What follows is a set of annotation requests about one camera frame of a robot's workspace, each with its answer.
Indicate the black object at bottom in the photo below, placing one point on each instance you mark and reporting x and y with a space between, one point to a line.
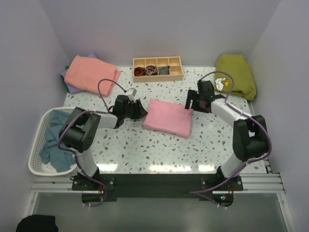
37 223

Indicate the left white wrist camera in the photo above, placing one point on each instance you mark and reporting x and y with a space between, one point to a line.
131 93

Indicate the pink t shirt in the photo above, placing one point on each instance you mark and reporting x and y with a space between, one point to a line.
168 117

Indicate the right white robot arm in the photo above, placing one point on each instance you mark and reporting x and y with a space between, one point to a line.
250 139

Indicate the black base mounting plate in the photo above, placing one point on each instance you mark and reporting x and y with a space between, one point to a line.
111 187

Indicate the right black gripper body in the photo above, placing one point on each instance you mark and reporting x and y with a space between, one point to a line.
198 107

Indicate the folded salmon t shirt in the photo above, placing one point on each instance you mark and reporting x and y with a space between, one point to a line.
92 75

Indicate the white laundry basket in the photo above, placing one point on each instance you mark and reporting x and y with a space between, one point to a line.
35 163

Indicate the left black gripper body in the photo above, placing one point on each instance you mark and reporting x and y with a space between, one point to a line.
132 112

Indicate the wooden compartment tray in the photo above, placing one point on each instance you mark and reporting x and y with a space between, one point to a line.
175 69

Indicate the orange black fabric roll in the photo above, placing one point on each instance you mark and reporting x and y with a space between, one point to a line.
139 71

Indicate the brown floral fabric roll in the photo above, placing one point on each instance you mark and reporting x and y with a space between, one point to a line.
151 70

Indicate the folded green t shirt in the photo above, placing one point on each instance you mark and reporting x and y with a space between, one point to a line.
67 88

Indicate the olive snoopy t shirt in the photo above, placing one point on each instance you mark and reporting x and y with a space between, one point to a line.
234 74

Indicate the grey fabric piece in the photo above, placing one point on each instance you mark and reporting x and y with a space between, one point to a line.
164 70

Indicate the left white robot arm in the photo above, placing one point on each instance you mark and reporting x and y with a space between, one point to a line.
78 132

